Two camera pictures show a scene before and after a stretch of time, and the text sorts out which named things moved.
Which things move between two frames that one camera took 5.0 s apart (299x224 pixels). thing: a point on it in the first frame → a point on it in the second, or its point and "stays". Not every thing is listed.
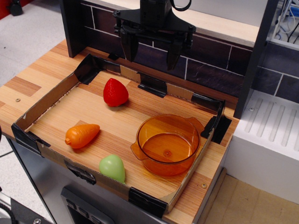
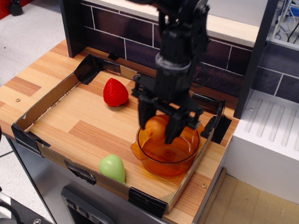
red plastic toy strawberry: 115,94 stays
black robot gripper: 155,19 → 169,91
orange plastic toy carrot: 80,136 → 156,126
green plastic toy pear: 112,166 stays
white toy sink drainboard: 264,150 stays
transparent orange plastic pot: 167,144 stays
